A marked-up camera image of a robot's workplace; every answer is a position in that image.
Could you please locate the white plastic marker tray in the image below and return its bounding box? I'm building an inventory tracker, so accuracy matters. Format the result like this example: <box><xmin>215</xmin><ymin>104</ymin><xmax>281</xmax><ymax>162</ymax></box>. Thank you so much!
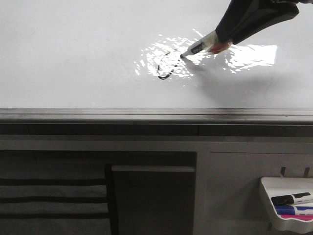
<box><xmin>259</xmin><ymin>177</ymin><xmax>313</xmax><ymax>234</ymax></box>

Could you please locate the white whiteboard marker black cap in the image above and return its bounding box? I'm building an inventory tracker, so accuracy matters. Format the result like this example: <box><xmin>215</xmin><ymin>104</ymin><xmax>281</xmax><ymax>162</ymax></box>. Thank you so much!
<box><xmin>180</xmin><ymin>31</ymin><xmax>232</xmax><ymax>58</ymax></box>

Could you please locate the white cabinet frame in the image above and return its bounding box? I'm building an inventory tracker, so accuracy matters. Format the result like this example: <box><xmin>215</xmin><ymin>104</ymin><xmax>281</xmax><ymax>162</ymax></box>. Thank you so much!
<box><xmin>0</xmin><ymin>135</ymin><xmax>313</xmax><ymax>235</ymax></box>

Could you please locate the white whiteboard with metal frame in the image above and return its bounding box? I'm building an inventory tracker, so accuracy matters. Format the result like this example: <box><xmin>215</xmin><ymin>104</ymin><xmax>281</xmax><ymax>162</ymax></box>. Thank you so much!
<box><xmin>0</xmin><ymin>0</ymin><xmax>313</xmax><ymax>124</ymax></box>

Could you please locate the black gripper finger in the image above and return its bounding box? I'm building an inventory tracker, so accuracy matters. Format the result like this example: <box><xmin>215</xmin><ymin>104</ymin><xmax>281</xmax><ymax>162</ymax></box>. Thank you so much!
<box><xmin>215</xmin><ymin>0</ymin><xmax>299</xmax><ymax>45</ymax></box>

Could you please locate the blue capped marker in tray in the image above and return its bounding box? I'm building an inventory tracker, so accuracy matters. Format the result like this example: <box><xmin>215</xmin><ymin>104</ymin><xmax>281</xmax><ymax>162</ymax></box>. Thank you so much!
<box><xmin>274</xmin><ymin>206</ymin><xmax>313</xmax><ymax>215</ymax></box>

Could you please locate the dark rectangular panel white top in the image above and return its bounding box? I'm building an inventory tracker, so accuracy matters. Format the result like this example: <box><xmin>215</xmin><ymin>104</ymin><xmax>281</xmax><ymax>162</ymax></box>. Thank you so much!
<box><xmin>112</xmin><ymin>165</ymin><xmax>195</xmax><ymax>235</ymax></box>

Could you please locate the pink marker in tray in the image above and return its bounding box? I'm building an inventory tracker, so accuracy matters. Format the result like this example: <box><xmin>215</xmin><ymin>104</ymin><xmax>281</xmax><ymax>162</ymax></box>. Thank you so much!
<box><xmin>280</xmin><ymin>214</ymin><xmax>313</xmax><ymax>221</ymax></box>

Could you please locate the black wall hook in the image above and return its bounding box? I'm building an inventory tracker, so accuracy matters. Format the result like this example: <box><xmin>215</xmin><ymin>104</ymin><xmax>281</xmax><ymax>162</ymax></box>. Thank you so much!
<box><xmin>303</xmin><ymin>167</ymin><xmax>310</xmax><ymax>178</ymax></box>
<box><xmin>280</xmin><ymin>166</ymin><xmax>286</xmax><ymax>177</ymax></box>

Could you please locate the left black wall hook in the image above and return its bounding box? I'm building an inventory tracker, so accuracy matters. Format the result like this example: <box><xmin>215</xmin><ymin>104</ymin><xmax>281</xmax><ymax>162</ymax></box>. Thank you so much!
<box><xmin>280</xmin><ymin>166</ymin><xmax>286</xmax><ymax>177</ymax></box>

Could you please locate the black capped marker in tray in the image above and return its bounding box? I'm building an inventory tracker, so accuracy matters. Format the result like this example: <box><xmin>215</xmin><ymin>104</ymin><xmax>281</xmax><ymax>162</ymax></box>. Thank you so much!
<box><xmin>271</xmin><ymin>192</ymin><xmax>313</xmax><ymax>206</ymax></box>

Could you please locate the grey black striped fabric organizer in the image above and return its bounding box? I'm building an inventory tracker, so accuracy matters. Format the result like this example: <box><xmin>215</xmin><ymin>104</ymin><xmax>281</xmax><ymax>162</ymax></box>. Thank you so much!
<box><xmin>0</xmin><ymin>168</ymin><xmax>119</xmax><ymax>235</ymax></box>

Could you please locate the right black wall hook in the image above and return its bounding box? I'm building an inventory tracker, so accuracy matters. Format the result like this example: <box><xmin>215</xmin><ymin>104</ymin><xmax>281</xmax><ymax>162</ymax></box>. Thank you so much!
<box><xmin>303</xmin><ymin>167</ymin><xmax>310</xmax><ymax>178</ymax></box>

